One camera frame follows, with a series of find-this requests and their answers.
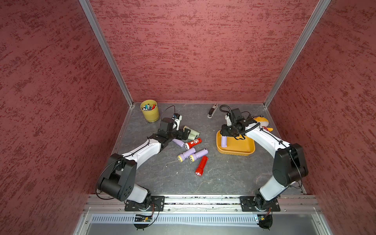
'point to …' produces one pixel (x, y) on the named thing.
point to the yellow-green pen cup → (150, 108)
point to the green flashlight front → (193, 135)
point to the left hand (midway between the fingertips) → (183, 131)
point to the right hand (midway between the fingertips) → (224, 134)
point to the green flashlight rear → (185, 127)
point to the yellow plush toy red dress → (264, 122)
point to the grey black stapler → (212, 110)
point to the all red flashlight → (199, 170)
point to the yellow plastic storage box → (239, 147)
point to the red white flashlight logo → (190, 144)
